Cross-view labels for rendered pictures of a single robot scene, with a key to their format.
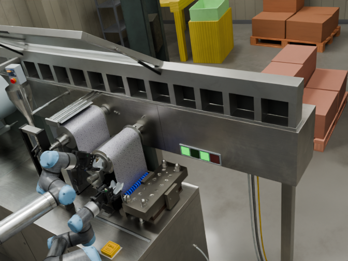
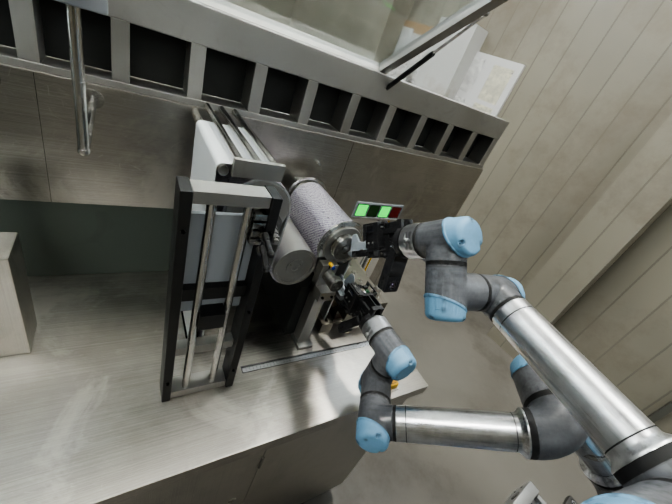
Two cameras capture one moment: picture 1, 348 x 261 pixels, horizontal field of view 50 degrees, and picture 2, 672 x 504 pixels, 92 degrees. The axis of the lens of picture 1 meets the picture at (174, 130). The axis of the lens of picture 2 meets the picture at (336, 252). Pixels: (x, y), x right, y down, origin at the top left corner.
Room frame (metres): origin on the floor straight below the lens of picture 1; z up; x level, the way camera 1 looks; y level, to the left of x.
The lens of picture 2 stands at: (1.45, 1.15, 1.68)
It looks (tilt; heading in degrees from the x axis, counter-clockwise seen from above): 31 degrees down; 281
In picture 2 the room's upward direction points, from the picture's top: 22 degrees clockwise
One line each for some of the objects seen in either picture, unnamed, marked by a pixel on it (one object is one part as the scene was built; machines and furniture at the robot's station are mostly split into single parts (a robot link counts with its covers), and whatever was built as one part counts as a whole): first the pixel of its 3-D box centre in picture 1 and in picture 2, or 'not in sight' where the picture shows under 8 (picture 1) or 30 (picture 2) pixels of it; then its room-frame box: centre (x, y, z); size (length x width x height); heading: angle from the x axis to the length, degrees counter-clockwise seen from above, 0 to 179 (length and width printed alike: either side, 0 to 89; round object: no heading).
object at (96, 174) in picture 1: (101, 193); (315, 307); (1.58, 0.45, 1.05); 0.06 x 0.05 x 0.31; 141
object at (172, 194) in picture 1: (172, 196); not in sight; (1.56, 0.07, 0.96); 0.10 x 0.03 x 0.11; 141
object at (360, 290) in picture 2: (102, 198); (362, 305); (1.46, 0.42, 1.12); 0.12 x 0.08 x 0.09; 141
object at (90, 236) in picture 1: (83, 235); (376, 382); (1.34, 0.53, 1.01); 0.11 x 0.08 x 0.11; 102
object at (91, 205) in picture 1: (91, 208); (375, 329); (1.40, 0.47, 1.11); 0.08 x 0.05 x 0.08; 51
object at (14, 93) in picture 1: (18, 90); not in sight; (2.13, 0.88, 1.50); 0.14 x 0.14 x 0.06
